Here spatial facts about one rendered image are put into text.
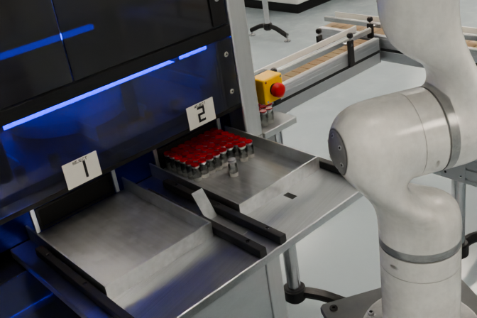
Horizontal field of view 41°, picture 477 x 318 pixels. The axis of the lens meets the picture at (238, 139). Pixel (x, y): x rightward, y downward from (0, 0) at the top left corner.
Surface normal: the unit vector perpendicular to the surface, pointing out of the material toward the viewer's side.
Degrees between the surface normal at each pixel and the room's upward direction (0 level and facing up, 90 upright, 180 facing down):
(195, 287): 0
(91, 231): 0
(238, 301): 90
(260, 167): 0
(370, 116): 27
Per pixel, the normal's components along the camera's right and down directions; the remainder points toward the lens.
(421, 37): -0.22, 0.65
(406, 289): -0.52, 0.44
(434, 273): 0.07, 0.42
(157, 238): -0.14, -0.89
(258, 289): 0.67, 0.23
